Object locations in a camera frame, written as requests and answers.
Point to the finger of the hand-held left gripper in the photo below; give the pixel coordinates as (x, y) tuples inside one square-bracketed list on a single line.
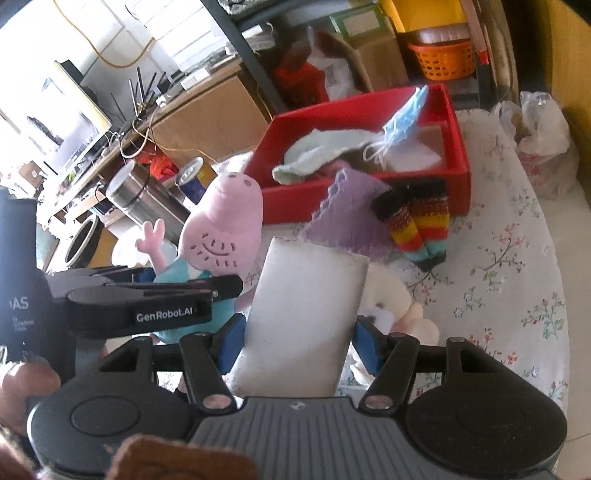
[(184, 285), (115, 273)]

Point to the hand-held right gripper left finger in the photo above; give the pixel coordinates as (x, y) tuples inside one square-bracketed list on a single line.
[(231, 339)]

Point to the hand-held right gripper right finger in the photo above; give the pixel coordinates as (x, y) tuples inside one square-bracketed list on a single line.
[(367, 344)]

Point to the cream plush toy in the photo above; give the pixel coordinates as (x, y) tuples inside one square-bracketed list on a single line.
[(397, 304)]

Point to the white foam block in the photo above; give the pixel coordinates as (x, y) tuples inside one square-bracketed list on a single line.
[(304, 314)]

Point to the pink pig plush toy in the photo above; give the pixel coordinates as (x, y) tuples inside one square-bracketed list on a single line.
[(217, 221)]

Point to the purple knit cloth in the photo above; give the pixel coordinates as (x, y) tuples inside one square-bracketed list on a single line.
[(351, 217)]

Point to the red cardboard box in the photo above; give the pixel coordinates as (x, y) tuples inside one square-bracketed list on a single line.
[(360, 194)]

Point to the light green cloth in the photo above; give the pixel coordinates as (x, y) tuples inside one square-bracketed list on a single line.
[(318, 150)]

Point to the white cloth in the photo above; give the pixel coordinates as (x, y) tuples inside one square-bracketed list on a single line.
[(415, 154)]

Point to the blue face mask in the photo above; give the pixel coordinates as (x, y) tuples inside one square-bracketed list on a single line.
[(408, 115)]

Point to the person's left hand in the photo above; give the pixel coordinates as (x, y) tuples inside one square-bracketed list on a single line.
[(27, 387)]

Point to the round metal pot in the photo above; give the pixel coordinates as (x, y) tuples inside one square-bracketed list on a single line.
[(81, 242)]

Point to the stainless steel thermos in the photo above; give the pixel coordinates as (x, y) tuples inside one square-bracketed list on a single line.
[(138, 198)]

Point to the blue and yellow drink can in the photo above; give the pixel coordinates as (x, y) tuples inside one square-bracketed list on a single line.
[(196, 180)]

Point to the red plastic bag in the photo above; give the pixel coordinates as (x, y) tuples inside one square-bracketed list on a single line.
[(159, 167)]

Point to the computer monitor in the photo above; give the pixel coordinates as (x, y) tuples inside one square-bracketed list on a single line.
[(55, 120)]

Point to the floral tablecloth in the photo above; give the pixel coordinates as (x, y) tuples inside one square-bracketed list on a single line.
[(498, 277)]

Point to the wooden media console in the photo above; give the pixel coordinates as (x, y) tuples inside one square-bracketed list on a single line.
[(207, 120)]

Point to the black router with antennas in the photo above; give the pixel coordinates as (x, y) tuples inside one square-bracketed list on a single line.
[(138, 99)]

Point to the red gift bag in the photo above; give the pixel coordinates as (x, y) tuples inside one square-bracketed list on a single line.
[(300, 78)]

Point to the black metal shelf rack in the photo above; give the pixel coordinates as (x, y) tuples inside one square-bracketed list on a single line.
[(251, 55)]

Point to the white crumpled shopping bag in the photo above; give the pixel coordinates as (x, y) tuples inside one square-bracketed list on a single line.
[(339, 76)]

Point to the white plastic bag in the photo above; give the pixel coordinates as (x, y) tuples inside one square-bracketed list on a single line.
[(540, 147)]

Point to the brown cardboard box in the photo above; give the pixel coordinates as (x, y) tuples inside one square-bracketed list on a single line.
[(378, 60)]

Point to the orange plastic basket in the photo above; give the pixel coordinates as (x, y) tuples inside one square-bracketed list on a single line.
[(443, 60)]

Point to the green box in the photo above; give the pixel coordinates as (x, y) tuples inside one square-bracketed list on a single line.
[(358, 18)]

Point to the yellow box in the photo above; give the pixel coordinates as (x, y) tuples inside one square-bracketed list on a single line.
[(429, 14)]

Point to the wooden cabinet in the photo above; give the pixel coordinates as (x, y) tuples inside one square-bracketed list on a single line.
[(563, 69)]

